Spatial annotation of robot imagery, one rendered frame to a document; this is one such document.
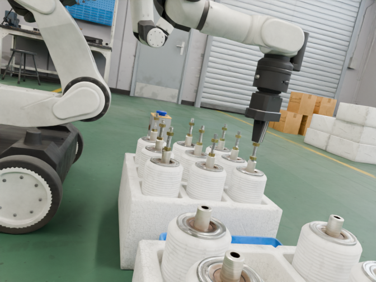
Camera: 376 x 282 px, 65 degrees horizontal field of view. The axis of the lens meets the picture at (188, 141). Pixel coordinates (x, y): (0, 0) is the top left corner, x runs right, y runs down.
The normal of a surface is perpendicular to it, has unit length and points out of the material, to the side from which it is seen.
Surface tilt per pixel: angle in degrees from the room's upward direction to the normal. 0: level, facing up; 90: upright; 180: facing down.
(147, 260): 0
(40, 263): 0
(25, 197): 90
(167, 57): 90
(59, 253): 0
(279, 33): 90
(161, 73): 90
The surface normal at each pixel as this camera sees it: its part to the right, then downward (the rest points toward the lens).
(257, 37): -0.61, 0.27
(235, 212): 0.24, 0.23
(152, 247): 0.18, -0.96
